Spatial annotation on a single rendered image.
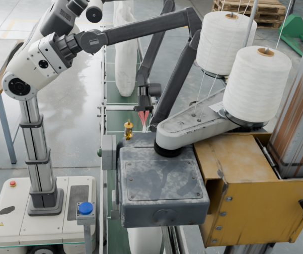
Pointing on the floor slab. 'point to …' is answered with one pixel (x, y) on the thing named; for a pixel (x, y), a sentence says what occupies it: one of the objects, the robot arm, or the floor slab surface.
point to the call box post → (87, 239)
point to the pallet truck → (294, 31)
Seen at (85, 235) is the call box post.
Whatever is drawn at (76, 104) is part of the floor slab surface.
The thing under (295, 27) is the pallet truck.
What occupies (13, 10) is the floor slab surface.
